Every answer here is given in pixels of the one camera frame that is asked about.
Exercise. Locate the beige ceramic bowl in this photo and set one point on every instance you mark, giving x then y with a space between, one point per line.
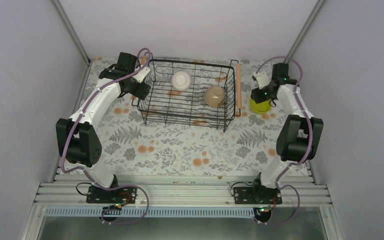
215 96

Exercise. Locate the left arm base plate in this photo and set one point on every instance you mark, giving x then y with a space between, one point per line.
125 195

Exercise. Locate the aluminium rail frame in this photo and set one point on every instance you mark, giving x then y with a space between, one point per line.
182 191

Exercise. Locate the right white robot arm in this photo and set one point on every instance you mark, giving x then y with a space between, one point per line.
299 137

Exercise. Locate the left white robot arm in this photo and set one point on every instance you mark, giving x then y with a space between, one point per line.
78 143

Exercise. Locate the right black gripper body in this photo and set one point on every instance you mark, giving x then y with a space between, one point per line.
261 98

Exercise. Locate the perforated cable duct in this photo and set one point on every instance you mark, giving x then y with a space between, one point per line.
152 212

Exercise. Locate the white ceramic bowl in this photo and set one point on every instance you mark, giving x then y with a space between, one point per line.
181 80

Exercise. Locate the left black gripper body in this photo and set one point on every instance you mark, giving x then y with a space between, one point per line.
140 93

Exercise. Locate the black wire dish rack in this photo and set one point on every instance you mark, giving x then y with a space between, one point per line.
165 104

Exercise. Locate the yellow-green bowl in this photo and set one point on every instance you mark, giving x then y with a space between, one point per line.
259 108

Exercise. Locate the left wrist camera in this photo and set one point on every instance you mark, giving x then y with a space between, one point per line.
142 74

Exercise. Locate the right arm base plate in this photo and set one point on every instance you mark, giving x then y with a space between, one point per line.
262 196

